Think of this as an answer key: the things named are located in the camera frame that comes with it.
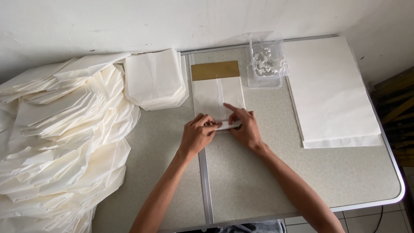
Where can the white glue paste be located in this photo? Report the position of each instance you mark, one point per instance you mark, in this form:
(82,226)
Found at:
(266,61)

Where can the dark wooden furniture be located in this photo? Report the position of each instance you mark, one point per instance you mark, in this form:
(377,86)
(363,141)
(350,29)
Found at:
(396,113)

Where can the heap of finished paper bags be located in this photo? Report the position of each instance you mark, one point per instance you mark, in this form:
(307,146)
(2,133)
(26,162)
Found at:
(61,139)

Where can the brown cardboard template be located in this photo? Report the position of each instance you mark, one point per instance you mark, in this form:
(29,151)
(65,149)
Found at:
(215,70)

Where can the clear plastic glue container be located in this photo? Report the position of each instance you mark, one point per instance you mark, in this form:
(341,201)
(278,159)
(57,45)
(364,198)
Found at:
(267,74)

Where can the white paper bag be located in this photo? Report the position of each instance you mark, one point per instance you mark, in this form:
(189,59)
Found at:
(210,97)

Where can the stack of folded paper bags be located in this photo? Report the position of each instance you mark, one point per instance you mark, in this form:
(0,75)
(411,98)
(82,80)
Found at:
(153,79)

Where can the person's left hand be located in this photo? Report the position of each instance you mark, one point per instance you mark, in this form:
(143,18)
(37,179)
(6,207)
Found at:
(195,136)

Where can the stack of large white sheets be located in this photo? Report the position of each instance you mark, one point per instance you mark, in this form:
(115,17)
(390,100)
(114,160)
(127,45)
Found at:
(330,93)

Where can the person's right hand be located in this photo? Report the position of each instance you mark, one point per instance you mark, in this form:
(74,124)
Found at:
(247,131)

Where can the person's grey jeans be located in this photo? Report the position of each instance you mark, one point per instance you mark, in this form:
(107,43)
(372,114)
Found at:
(252,227)

